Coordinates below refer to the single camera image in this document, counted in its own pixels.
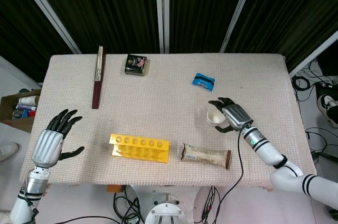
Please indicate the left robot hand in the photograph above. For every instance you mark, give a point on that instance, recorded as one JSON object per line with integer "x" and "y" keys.
{"x": 48, "y": 144}

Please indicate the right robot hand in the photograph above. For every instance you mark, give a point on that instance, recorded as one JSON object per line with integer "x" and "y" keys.
{"x": 236, "y": 115}

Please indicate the white paper cup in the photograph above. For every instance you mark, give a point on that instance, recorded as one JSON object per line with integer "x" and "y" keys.
{"x": 215, "y": 118}

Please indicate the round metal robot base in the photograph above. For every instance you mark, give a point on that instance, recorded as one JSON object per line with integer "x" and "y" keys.
{"x": 165, "y": 208}

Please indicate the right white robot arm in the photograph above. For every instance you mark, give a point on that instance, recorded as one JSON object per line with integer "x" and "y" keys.
{"x": 280, "y": 163}

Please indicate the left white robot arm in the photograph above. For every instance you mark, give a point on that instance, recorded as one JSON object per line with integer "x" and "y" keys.
{"x": 26, "y": 195}

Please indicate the white shoe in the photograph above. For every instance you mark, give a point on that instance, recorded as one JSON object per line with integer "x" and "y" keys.
{"x": 8, "y": 151}

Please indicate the brown cardboard box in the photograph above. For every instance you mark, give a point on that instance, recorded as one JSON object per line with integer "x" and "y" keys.
{"x": 16, "y": 118}

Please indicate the blue snack packet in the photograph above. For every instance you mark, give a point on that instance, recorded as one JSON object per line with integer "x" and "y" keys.
{"x": 202, "y": 82}

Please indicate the white cylinder bottle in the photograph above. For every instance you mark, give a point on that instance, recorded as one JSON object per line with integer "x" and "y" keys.
{"x": 29, "y": 100}

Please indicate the brown snack bar wrapper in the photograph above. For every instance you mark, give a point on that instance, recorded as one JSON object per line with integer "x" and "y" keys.
{"x": 206, "y": 156}

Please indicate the pink woven table cloth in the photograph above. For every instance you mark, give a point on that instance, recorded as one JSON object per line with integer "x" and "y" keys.
{"x": 163, "y": 118}

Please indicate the orange small block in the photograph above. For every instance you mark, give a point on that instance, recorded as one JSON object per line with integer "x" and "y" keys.
{"x": 113, "y": 189}

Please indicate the dark red book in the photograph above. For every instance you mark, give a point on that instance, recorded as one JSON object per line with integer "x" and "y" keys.
{"x": 98, "y": 81}

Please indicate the yellow test tube rack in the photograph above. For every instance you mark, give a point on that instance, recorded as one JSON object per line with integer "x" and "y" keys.
{"x": 140, "y": 148}

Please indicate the black white sneaker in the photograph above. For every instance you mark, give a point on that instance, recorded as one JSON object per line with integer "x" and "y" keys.
{"x": 327, "y": 109}

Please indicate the black gold small box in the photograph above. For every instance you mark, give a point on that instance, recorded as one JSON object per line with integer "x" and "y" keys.
{"x": 136, "y": 65}

